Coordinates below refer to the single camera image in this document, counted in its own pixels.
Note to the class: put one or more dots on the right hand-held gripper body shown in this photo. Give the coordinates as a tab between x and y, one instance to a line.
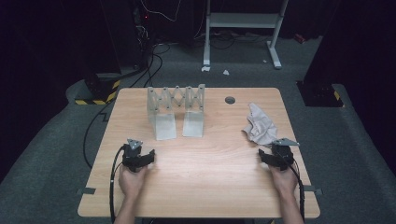
282	155

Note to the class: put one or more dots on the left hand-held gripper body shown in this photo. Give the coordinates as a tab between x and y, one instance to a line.
132	157

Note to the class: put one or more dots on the white textured cleaning cloth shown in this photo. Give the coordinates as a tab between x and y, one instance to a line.
261	126

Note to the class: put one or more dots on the grey expandable metal book stand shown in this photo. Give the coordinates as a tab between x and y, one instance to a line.
174	112

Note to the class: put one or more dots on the person's left hand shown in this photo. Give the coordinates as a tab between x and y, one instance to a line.
131	183

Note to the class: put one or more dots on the person's right hand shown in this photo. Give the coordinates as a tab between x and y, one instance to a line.
284	182

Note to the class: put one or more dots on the grey tape strip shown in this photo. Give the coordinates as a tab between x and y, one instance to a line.
311	188
87	191

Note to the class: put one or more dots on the grey round table grommet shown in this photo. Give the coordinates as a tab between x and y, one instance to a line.
230	100

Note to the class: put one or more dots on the black yellow striped stand base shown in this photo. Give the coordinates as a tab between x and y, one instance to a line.
320	95
99	90

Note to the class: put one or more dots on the white paper scrap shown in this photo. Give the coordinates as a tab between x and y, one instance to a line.
205	68
226	72

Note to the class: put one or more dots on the red object on floor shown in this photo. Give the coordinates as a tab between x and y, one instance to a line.
299	38

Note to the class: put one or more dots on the black equipment rack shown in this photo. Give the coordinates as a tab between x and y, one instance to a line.
124	34

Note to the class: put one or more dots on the white metal stand frame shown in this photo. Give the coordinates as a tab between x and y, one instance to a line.
243	20

